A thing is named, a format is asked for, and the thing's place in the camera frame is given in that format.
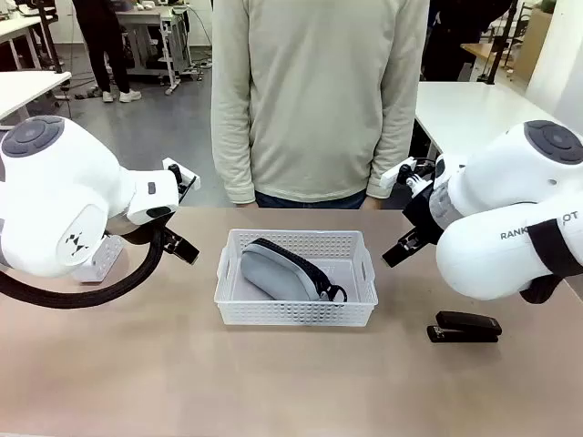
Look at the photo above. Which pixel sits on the white perforated mount plate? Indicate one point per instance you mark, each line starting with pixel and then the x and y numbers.
pixel 102 259

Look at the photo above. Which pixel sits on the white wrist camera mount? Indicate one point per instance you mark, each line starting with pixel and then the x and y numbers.
pixel 396 172
pixel 170 163

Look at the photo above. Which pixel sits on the grey pouch with black zipper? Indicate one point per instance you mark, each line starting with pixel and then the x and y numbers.
pixel 273 277

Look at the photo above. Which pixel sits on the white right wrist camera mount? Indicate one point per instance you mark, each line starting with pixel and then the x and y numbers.
pixel 396 172

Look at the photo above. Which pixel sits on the white desk with white legs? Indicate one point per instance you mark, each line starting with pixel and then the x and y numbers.
pixel 27 88

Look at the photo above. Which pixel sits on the white workbench cart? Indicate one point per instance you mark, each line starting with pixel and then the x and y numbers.
pixel 150 27

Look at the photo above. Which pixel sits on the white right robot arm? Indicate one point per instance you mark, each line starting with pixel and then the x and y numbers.
pixel 492 255

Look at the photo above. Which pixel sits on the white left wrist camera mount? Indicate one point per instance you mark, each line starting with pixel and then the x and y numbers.
pixel 170 163

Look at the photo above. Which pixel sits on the white desk with black clamp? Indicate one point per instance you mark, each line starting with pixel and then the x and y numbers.
pixel 18 27

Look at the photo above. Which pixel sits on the person in dark clothes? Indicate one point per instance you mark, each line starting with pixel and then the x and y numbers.
pixel 455 36

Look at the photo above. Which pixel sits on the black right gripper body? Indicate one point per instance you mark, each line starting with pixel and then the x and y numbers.
pixel 421 214

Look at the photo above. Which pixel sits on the person in black clothes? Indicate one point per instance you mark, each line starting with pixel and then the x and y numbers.
pixel 105 45

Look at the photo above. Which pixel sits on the black stapler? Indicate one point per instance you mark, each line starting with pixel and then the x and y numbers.
pixel 469 321

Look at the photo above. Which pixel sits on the wooden table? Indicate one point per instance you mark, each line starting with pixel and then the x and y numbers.
pixel 476 49

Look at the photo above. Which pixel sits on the black stand pole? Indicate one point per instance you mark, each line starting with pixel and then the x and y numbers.
pixel 501 41

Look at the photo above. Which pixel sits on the person in cream sweater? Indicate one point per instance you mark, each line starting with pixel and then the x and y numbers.
pixel 314 91

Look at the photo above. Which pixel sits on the tall cardboard box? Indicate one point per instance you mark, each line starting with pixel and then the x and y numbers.
pixel 537 41

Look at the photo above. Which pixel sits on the person's left forearm cream sleeve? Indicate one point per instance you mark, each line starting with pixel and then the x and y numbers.
pixel 394 145

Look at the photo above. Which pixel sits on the white perforated plastic basket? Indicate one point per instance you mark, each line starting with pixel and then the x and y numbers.
pixel 291 314

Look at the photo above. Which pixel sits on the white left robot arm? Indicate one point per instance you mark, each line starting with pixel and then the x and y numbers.
pixel 54 191

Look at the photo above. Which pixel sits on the person's right forearm cream sleeve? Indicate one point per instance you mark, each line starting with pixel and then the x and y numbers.
pixel 230 155

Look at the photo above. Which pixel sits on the large white table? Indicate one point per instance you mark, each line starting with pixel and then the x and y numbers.
pixel 464 109

